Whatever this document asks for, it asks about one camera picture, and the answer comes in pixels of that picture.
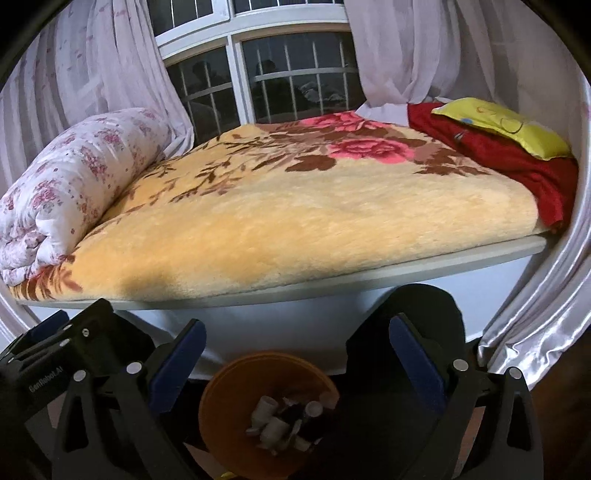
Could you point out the white sheer curtain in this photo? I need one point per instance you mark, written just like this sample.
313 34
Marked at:
452 46
87 74

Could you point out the barred window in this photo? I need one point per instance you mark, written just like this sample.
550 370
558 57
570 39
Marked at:
258 69

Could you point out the orange plastic bin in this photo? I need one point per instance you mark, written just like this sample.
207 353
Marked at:
231 415

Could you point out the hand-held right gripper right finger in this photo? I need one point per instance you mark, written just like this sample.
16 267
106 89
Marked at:
415 364

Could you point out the yellow floral plush blanket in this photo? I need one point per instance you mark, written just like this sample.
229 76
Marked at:
300 207

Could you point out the rolled pink floral quilt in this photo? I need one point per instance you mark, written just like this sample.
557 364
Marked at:
69 184

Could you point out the yellow pillow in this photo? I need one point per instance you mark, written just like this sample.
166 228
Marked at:
503 124

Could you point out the yellow object under bin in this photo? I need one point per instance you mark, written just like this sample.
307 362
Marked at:
226 475

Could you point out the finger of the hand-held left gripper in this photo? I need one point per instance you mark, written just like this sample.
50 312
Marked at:
46 325

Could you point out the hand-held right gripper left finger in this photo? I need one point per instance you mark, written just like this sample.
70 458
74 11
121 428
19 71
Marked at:
180 364

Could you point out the red blanket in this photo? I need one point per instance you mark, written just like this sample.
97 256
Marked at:
508 157

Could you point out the white bed frame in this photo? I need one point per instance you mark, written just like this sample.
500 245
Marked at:
323 290

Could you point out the pile of white paper scraps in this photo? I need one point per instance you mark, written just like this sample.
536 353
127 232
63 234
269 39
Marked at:
272 427

